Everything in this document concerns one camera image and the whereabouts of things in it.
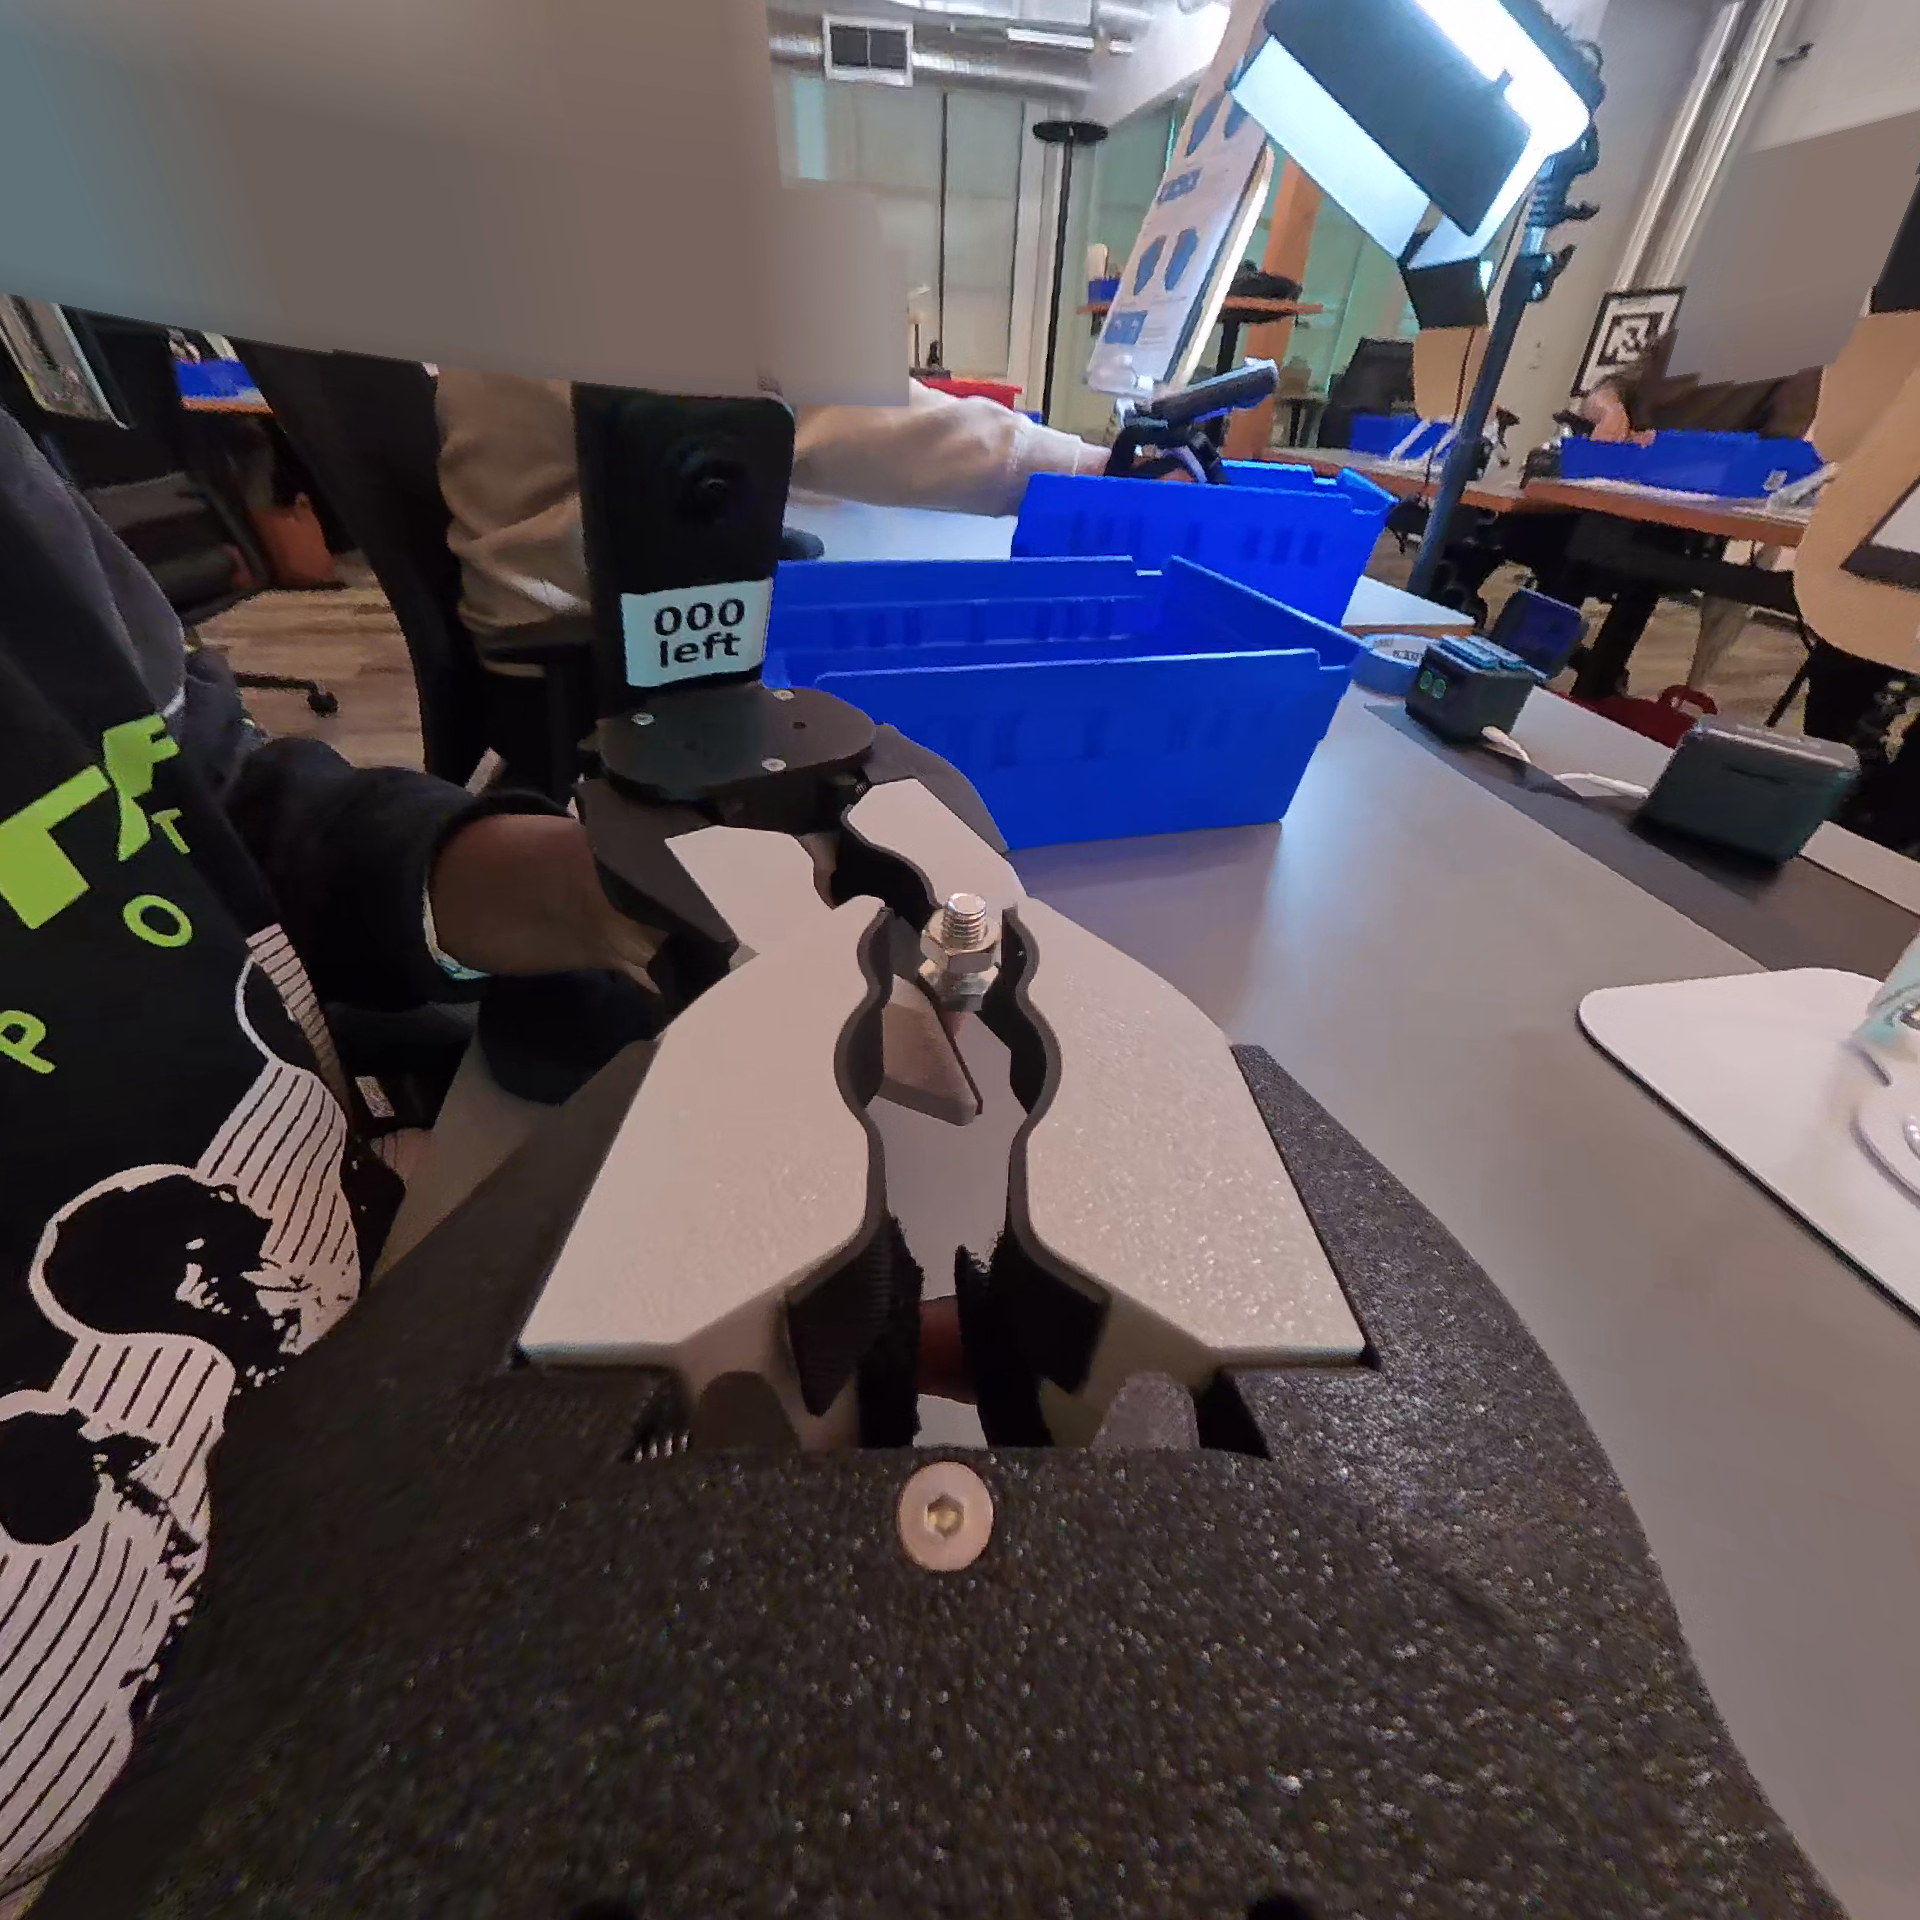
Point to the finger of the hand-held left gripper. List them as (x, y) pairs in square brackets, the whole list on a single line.
[(925, 831), (925, 1066)]

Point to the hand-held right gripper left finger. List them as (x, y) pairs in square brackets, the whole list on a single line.
[(706, 1169)]

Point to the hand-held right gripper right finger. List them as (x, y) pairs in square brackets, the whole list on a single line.
[(1187, 1189)]

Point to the steel hex bolt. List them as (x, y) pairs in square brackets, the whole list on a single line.
[(965, 910)]

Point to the person's left forearm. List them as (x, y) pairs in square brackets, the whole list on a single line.
[(332, 855)]

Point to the person's right hand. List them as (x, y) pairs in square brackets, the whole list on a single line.
[(942, 1343)]

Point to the person's left hand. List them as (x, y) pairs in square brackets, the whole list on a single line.
[(527, 902)]

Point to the blue plastic bin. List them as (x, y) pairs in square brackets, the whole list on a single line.
[(1079, 739), (1203, 541)]

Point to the black office chair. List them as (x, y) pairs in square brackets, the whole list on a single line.
[(362, 492)]

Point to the red plastic bin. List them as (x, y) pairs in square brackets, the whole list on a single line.
[(965, 389)]

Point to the blue tape roll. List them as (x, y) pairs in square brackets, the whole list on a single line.
[(1377, 668)]

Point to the black floor lamp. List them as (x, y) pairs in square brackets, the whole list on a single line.
[(1069, 135)]

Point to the white display stand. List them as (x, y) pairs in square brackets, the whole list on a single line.
[(1725, 1079)]

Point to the black battery charger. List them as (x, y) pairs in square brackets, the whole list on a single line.
[(1474, 694)]

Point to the instruction sheet on stand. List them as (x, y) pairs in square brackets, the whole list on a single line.
[(1187, 229)]

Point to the person's printed black shirt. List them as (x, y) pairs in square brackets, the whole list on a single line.
[(120, 1199)]

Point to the red bag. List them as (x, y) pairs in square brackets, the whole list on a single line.
[(1664, 714)]

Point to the dark grey case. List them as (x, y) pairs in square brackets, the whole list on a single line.
[(1747, 787)]

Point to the wood-top desk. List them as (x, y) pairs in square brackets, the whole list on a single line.
[(1652, 511)]

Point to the studio light panel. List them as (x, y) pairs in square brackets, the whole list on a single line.
[(1399, 121)]

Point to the row of small blue bins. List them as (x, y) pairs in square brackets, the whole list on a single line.
[(1677, 461)]

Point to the printed marker sign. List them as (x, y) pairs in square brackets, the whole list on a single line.
[(1632, 344)]

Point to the wooden display board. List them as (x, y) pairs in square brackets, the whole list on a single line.
[(1848, 454)]

